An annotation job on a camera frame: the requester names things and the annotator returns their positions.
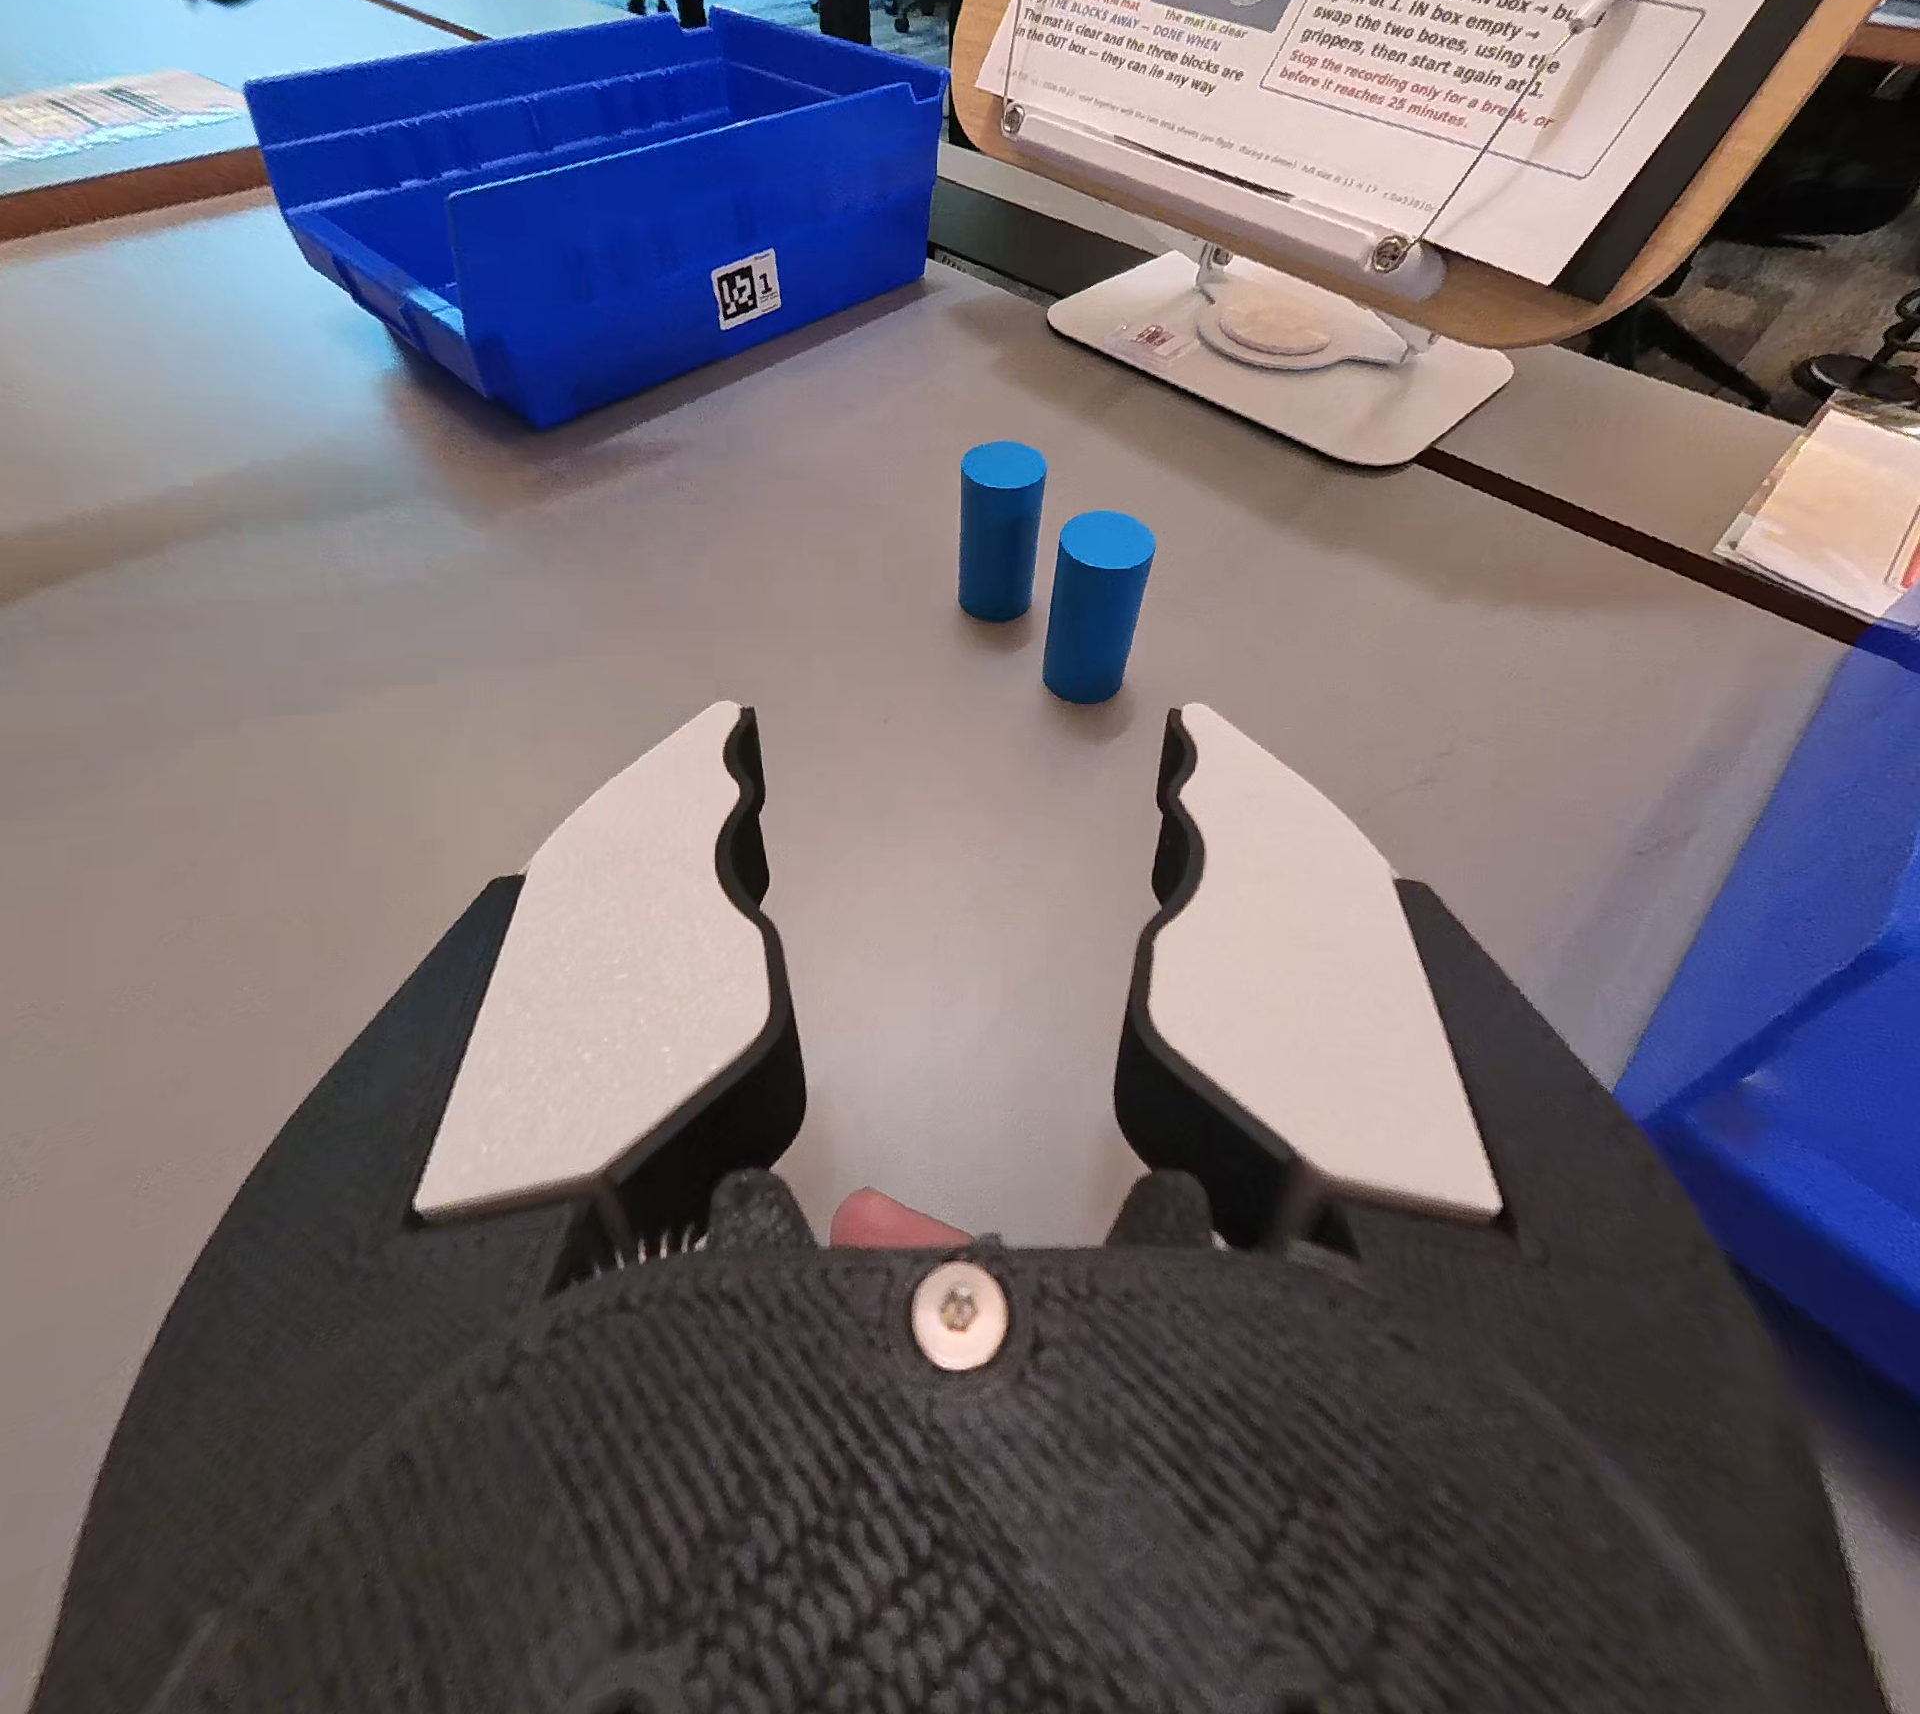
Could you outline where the blue cylinder wooden block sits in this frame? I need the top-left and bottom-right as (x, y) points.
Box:
(956, 440), (1051, 624)
(1040, 510), (1161, 706)

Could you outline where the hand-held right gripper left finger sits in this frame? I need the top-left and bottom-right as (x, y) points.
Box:
(409, 697), (808, 1264)

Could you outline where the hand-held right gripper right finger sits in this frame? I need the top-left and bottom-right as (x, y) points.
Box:
(1111, 700), (1507, 1252)

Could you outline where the person's right hand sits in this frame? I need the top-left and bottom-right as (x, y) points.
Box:
(828, 1186), (979, 1254)

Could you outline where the tagged blue storage bin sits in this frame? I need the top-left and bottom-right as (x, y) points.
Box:
(243, 3), (953, 429)

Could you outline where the wooden document stand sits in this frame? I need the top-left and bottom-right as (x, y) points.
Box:
(949, 0), (1920, 468)

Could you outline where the laminated paper sheet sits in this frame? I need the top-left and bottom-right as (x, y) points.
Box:
(1714, 398), (1920, 618)

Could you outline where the printed paper sheet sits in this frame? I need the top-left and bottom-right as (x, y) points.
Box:
(0, 70), (252, 166)

